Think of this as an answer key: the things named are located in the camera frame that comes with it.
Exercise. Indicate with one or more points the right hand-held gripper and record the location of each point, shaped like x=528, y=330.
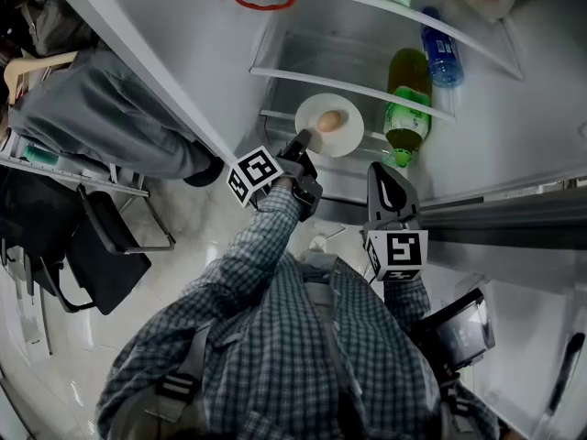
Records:
x=401, y=252

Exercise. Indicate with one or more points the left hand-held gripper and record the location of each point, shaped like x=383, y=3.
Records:
x=254, y=174

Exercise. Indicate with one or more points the brown egg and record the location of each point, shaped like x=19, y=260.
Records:
x=330, y=121

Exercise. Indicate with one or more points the white round plate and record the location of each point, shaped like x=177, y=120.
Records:
x=341, y=145

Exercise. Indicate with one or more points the white refrigerator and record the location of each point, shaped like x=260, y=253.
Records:
x=183, y=39

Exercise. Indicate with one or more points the person's right forearm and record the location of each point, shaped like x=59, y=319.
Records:
x=406, y=300

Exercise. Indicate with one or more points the person's left forearm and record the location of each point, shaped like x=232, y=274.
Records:
x=257, y=245

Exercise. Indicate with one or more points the clear fridge door shelf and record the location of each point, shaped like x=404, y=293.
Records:
x=321, y=80

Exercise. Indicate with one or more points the person's white shoe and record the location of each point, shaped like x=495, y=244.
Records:
x=318, y=244

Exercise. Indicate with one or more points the green plastic drink bottle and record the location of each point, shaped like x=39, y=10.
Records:
x=408, y=103

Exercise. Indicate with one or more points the blue plastic water bottle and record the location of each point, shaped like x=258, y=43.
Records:
x=442, y=53

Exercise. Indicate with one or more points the black tablet screen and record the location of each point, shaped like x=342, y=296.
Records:
x=461, y=333

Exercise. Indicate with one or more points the person's plaid shirt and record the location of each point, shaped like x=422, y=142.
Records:
x=275, y=360

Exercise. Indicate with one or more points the grey metal rack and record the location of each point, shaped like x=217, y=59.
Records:
x=91, y=179

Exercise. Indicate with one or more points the black office chair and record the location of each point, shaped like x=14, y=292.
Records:
x=105, y=268

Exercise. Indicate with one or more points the teal plastic bottle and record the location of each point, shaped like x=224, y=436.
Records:
x=41, y=155

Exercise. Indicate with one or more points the white drawer boxes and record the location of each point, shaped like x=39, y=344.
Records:
x=29, y=310

